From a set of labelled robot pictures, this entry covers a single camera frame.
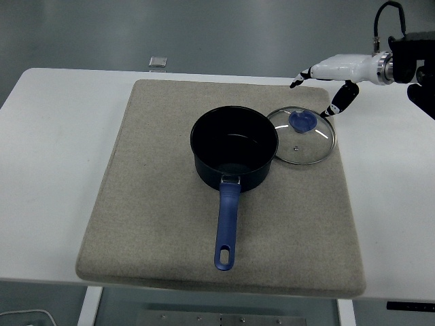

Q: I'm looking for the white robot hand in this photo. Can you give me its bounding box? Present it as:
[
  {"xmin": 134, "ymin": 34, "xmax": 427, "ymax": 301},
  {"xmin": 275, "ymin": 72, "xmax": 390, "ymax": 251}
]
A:
[{"xmin": 289, "ymin": 52, "xmax": 382, "ymax": 118}]

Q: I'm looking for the glass pot lid blue knob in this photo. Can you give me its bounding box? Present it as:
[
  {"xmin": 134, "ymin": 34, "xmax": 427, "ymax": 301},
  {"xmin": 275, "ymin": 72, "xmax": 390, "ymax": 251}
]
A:
[{"xmin": 266, "ymin": 105, "xmax": 337, "ymax": 166}]

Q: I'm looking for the beige fabric mat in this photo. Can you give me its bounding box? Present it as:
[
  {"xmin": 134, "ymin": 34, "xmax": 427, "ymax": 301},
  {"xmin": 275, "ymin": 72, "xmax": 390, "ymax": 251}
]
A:
[{"xmin": 74, "ymin": 78, "xmax": 368, "ymax": 297}]

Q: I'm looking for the white table leg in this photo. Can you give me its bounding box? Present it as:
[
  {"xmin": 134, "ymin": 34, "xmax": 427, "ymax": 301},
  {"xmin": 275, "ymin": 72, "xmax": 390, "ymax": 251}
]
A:
[
  {"xmin": 337, "ymin": 299, "xmax": 357, "ymax": 326},
  {"xmin": 77, "ymin": 286, "xmax": 105, "ymax": 326}
]

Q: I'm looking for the black bar under table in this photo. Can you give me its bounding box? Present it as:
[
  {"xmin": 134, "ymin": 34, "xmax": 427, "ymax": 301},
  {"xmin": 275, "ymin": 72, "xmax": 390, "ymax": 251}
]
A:
[{"xmin": 386, "ymin": 301, "xmax": 435, "ymax": 312}]

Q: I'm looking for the grey metal plate with screws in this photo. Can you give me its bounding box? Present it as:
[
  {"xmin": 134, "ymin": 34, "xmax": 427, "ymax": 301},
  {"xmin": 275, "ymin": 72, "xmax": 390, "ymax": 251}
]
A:
[{"xmin": 137, "ymin": 308, "xmax": 309, "ymax": 326}]

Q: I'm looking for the white rounded floor object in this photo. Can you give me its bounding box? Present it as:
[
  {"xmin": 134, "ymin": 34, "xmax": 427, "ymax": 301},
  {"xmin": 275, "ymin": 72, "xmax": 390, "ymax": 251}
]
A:
[{"xmin": 0, "ymin": 308, "xmax": 57, "ymax": 326}]

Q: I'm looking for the dark pot with blue handle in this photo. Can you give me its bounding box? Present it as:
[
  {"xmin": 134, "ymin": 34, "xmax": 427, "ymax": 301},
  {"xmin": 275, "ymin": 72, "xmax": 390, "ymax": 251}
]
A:
[{"xmin": 189, "ymin": 105, "xmax": 280, "ymax": 272}]

